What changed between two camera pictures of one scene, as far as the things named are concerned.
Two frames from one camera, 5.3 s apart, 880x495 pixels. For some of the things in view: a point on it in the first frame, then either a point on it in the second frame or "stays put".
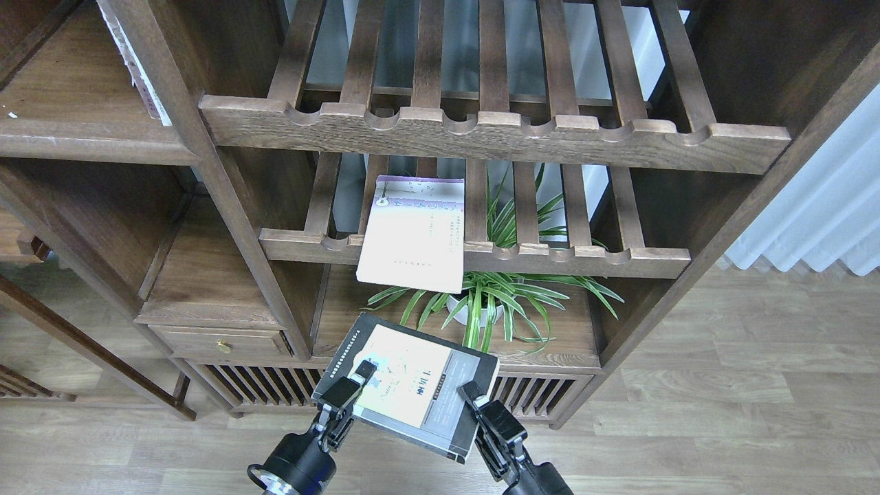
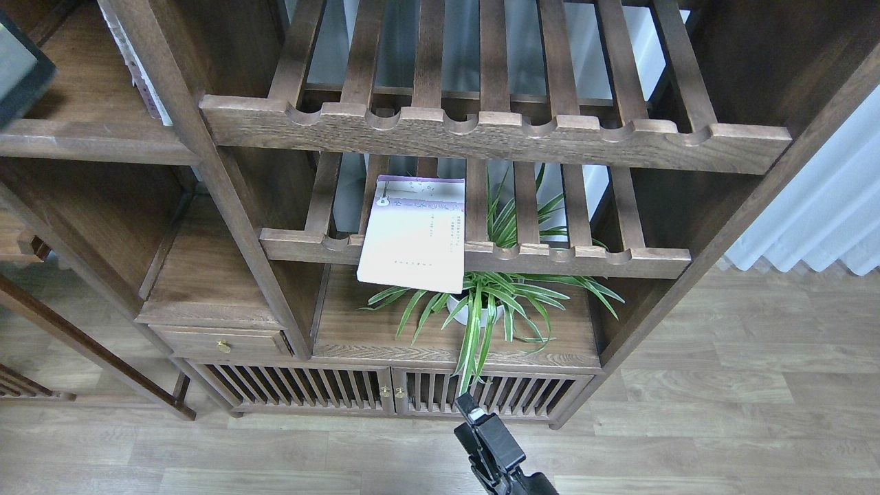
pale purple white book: x=413 y=236 stays put
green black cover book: x=414 y=393 -> x=26 y=69
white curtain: x=828 y=210 stays put
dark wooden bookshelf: x=200 y=194 stays put
